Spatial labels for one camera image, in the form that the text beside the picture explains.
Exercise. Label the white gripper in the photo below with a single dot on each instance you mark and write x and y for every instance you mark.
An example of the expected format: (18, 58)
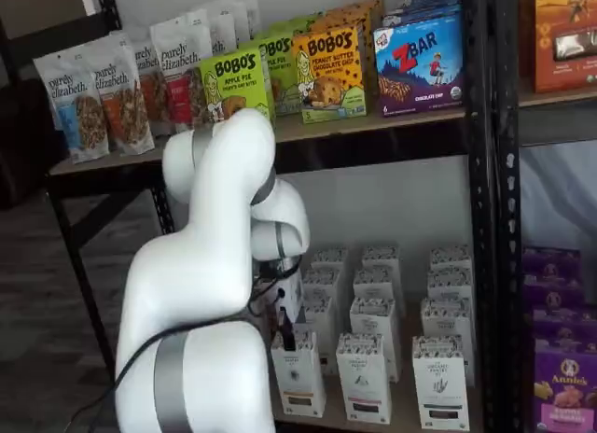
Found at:
(294, 302)

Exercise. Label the white pantry box yellow strip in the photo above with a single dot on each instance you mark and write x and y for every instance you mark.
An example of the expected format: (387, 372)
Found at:
(329, 258)
(322, 316)
(298, 381)
(322, 281)

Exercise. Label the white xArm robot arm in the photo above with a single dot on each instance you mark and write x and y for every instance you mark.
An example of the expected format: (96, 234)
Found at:
(210, 195)

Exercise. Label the white pantry box pink strip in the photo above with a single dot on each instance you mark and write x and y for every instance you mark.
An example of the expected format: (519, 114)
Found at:
(378, 281)
(375, 314)
(364, 381)
(381, 256)

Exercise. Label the wooden shelf board with boxes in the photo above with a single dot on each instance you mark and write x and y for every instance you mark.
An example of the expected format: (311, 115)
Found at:
(402, 395)

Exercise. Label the white pantry box dark strip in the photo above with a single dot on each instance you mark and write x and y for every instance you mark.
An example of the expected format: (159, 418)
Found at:
(450, 283)
(450, 256)
(448, 316)
(440, 386)

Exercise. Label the wooden shelf board with snacks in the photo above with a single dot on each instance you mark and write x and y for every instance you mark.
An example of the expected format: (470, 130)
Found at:
(373, 122)

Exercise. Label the green Bobo's apple pie box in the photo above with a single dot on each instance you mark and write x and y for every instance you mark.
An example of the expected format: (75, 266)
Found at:
(298, 23)
(233, 83)
(282, 78)

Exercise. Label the yellow Bobo's peanut butter box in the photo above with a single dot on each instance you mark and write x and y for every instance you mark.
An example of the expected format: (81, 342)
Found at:
(368, 8)
(329, 74)
(345, 22)

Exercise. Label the purple Annie's snack box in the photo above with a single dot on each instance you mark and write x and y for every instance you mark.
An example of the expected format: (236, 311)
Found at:
(550, 267)
(559, 332)
(555, 300)
(564, 395)

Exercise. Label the wooden neighbour shelf board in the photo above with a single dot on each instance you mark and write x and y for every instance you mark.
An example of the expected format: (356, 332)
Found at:
(559, 99)

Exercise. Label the orange snack box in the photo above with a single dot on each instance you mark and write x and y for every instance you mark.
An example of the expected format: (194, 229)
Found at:
(564, 32)

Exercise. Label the black metal shelving rack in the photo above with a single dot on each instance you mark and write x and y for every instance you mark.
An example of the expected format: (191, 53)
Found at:
(373, 143)

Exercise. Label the red label granola bag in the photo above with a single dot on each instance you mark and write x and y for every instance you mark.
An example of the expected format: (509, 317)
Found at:
(179, 78)

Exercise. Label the orange label granola bag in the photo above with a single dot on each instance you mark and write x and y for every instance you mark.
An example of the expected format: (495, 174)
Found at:
(123, 106)
(145, 60)

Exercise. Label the black metal neighbour rack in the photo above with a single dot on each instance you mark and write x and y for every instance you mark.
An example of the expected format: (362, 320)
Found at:
(508, 125)

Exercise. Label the translucent plastic sheet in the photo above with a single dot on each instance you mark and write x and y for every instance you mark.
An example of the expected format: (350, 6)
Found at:
(559, 195)

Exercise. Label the blue label granola bag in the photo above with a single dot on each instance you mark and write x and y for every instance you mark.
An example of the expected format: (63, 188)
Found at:
(74, 111)

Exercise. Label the white granola bag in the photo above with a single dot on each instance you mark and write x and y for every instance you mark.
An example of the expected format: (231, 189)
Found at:
(219, 32)
(242, 8)

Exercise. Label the black bulky object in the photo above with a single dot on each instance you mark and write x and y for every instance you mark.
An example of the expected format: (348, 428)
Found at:
(28, 143)

